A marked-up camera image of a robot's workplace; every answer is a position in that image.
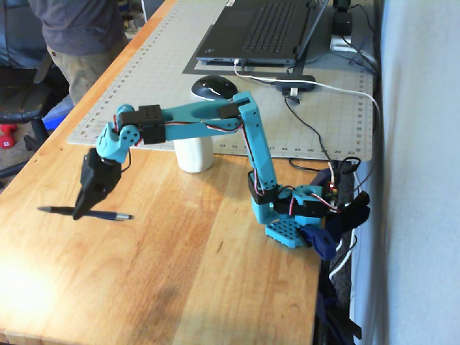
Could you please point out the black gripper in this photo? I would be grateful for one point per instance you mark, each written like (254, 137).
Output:
(98, 178)

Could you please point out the blue and black pen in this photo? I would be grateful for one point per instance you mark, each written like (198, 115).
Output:
(108, 215)

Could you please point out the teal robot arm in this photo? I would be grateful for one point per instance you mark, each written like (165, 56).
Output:
(258, 143)

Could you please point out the white ceramic mug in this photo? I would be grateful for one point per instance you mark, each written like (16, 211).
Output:
(194, 154)

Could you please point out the blue storage box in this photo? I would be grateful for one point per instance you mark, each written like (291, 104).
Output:
(57, 113)

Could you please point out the red dumbbell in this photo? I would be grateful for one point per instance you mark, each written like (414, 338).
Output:
(6, 138)

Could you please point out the black office chair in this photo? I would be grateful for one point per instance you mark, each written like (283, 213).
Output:
(21, 97)

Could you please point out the grey gridded cutting mat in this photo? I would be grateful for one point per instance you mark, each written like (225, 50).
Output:
(154, 72)

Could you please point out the black computer mouse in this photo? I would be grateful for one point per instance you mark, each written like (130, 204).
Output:
(210, 86)

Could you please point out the person in grey shirt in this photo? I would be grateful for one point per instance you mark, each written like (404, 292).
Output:
(79, 32)

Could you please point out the blue table clamp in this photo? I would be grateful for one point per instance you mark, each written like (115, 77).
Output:
(321, 240)

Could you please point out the black USB hub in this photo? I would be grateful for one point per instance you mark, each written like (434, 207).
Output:
(296, 83)

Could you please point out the black laptop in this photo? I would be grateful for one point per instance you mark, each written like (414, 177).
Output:
(262, 32)

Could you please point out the black power adapter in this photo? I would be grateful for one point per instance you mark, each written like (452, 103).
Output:
(341, 23)

